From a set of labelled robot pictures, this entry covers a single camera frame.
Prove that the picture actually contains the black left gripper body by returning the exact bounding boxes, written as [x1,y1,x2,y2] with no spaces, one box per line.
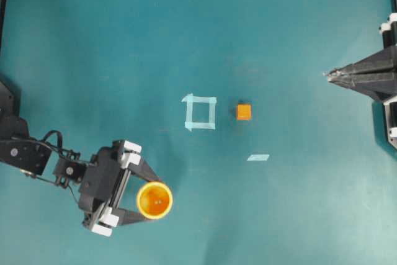
[78,140,141,236]

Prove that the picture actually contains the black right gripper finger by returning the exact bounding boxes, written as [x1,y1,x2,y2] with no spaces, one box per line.
[327,45,396,76]
[327,73,396,102]

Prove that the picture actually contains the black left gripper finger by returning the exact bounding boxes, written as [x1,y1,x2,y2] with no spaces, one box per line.
[117,209,148,226]
[129,159,160,182]

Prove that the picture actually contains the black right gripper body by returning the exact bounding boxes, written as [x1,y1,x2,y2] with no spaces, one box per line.
[372,12,397,150]

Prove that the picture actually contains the orange yellow cup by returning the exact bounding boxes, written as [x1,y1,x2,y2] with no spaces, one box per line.
[136,181,173,220]

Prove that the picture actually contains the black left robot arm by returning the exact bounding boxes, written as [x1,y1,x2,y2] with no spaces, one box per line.
[1,84,172,236]

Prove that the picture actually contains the light blue tape square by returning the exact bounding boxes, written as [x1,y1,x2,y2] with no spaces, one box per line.
[181,93,217,132]

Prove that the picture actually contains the light blue tape strip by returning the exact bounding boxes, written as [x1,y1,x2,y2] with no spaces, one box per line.
[247,154,270,161]

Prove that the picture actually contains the orange cube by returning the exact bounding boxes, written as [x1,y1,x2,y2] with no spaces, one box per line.
[236,104,252,120]

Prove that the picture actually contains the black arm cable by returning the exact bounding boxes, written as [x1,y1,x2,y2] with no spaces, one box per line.
[0,130,94,205]

